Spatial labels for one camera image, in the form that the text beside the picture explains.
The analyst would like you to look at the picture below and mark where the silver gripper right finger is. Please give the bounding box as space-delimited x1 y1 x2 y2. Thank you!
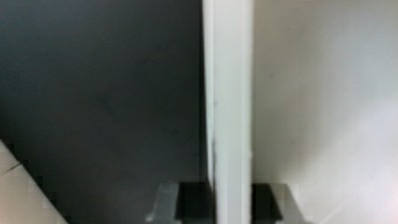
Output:
251 183 313 224

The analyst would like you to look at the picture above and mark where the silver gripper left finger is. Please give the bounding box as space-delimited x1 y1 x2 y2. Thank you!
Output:
146 182 215 224

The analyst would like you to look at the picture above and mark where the white square table top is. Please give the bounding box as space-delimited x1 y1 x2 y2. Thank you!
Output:
203 0 398 224

